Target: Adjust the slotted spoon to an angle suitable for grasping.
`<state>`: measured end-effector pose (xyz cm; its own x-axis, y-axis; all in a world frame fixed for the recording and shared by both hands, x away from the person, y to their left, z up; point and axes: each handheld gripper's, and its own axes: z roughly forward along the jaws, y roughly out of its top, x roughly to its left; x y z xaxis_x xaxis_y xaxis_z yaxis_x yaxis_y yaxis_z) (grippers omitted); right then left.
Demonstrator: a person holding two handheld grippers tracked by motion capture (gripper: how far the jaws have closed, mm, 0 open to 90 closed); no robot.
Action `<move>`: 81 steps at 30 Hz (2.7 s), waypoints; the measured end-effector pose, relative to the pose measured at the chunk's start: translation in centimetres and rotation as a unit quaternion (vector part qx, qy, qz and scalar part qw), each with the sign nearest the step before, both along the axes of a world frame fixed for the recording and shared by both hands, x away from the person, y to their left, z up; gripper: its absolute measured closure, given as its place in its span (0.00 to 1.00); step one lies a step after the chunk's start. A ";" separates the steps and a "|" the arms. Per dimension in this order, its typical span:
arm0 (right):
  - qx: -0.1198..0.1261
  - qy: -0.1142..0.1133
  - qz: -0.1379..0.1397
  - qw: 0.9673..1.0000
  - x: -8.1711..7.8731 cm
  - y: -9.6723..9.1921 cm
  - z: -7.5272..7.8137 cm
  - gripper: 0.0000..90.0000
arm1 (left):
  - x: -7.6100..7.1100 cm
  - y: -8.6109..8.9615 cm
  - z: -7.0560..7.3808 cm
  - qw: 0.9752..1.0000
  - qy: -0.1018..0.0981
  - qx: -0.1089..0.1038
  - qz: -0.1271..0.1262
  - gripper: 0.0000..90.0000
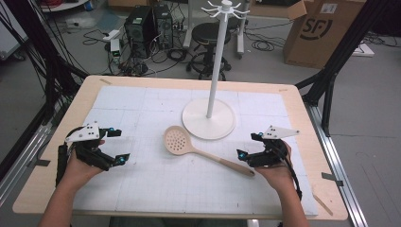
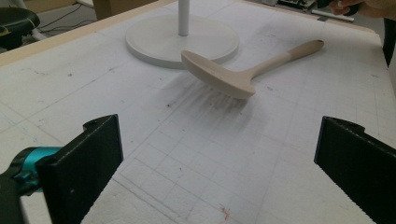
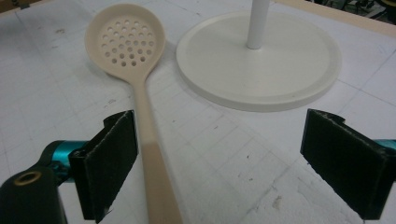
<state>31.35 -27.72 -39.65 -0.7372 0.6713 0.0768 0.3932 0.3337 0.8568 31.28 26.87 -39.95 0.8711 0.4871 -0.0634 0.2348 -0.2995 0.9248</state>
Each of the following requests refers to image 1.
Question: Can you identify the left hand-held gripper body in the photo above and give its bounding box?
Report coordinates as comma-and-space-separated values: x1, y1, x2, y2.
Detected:
64, 122, 112, 172

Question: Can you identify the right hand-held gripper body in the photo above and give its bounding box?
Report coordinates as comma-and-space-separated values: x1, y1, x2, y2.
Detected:
247, 124, 301, 168

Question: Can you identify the white hook rack stand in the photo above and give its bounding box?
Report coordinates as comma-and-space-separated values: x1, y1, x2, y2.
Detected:
181, 0, 251, 141

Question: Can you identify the beige slotted spoon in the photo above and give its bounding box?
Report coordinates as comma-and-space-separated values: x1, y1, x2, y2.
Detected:
163, 125, 256, 178

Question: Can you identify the person's right hand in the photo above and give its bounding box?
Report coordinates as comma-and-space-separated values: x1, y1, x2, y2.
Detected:
253, 140, 297, 192

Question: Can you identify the person's left hand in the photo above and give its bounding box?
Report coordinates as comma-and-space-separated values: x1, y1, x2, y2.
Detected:
61, 139, 106, 191

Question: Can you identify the white grid mat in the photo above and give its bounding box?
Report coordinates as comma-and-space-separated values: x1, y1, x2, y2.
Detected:
72, 85, 319, 218

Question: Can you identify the thin wooden stick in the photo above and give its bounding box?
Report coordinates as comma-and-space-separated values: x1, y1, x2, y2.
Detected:
311, 192, 335, 218

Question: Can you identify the white box device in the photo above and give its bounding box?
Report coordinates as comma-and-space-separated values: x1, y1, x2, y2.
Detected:
109, 38, 123, 65

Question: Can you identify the white power strip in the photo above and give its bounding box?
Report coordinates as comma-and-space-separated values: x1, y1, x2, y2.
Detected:
101, 28, 122, 43

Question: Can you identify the white stand leg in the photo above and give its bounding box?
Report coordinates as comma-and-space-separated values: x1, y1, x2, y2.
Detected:
235, 0, 252, 60
182, 0, 196, 49

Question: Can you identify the large black computer tower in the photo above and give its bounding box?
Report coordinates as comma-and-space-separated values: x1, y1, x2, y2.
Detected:
123, 5, 156, 60

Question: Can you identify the black round stool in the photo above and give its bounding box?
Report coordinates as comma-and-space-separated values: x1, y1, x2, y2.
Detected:
186, 22, 234, 81

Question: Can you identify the slim black computer tower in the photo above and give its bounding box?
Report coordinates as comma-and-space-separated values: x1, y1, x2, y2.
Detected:
152, 3, 175, 50

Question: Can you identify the large printed cardboard box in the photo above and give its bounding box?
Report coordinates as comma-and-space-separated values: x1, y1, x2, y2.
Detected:
282, 0, 369, 70

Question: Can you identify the white cabinet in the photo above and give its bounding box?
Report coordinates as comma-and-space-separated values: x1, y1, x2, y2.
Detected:
0, 0, 29, 61

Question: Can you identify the open plain cardboard box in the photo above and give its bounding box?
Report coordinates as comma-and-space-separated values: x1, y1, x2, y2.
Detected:
248, 0, 308, 21

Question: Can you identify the round white table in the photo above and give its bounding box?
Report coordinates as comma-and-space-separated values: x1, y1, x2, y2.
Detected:
39, 0, 90, 13

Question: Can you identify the white flat floor board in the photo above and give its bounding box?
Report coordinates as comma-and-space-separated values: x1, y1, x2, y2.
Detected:
350, 43, 375, 59

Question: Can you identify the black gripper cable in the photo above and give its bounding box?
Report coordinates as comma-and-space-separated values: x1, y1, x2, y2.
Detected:
55, 126, 83, 188
274, 145, 304, 201

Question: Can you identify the aluminium rail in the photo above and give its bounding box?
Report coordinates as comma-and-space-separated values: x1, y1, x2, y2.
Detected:
0, 121, 55, 207
304, 102, 370, 227

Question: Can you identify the black metal frame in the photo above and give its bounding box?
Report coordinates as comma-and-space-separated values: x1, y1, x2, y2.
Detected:
0, 0, 90, 183
294, 0, 392, 138

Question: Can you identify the coiled black floor cable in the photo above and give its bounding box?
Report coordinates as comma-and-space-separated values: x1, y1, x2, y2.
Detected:
251, 38, 276, 53

